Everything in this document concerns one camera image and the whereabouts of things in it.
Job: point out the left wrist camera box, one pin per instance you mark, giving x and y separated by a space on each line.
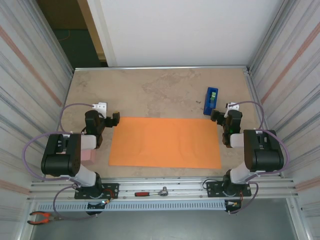
100 107

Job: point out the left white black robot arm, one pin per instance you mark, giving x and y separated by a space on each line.
60 160

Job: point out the blue tape dispenser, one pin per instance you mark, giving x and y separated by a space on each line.
208 106

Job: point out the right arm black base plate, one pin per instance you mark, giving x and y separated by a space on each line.
212 191

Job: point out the wide aluminium mounting rail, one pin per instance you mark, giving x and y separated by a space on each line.
180 185

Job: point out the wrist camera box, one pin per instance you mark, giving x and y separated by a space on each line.
232 106
100 107

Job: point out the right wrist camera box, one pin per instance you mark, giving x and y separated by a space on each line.
232 106

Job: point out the yellow power connector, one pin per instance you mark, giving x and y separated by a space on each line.
107 201
236 205

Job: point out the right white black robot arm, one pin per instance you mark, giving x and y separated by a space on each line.
265 157

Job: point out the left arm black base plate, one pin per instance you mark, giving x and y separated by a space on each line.
112 187

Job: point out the short aluminium table edge profile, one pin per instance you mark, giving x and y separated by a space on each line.
252 87

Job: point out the long aluminium table edge profile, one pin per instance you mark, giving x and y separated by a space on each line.
160 68

